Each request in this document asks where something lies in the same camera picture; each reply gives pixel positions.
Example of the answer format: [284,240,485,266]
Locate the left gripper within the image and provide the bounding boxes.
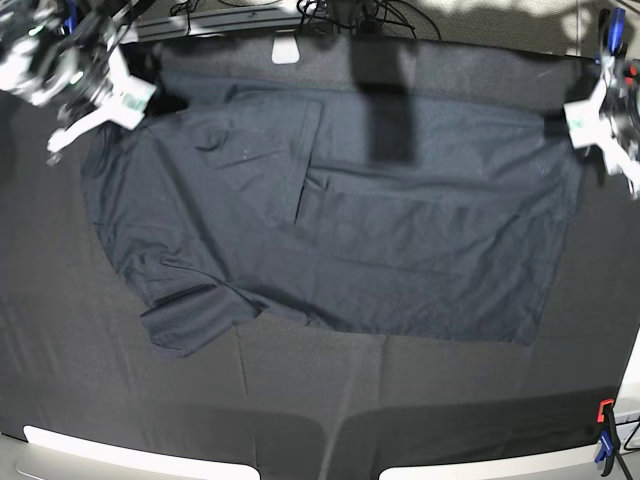
[563,74,639,200]

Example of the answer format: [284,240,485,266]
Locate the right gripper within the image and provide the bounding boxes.
[47,47,157,165]

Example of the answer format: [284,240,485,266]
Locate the dark grey t-shirt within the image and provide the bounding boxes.
[81,72,582,357]

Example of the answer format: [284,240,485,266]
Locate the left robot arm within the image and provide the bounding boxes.
[563,49,639,200]

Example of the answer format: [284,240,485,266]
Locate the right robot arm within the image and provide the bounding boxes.
[1,1,156,165]

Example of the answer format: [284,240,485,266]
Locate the orange clamp far right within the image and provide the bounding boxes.
[623,59,639,99]

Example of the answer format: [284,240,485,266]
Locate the blue clamp top right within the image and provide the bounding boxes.
[595,7,626,70]

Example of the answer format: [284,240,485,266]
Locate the orange blue clamp near right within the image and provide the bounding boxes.
[594,399,633,480]

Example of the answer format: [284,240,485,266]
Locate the black table cloth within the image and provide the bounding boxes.
[1,38,639,479]

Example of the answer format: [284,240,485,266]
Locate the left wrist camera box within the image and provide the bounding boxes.
[563,99,610,149]

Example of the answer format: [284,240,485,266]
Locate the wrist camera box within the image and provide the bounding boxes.
[563,99,610,149]
[113,80,156,130]

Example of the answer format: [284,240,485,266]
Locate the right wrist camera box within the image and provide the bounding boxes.
[113,80,156,130]

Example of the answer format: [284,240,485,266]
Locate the aluminium frame rail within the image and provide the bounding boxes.
[133,6,302,42]

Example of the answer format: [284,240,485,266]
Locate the black cable bundle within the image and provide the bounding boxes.
[294,0,444,41]

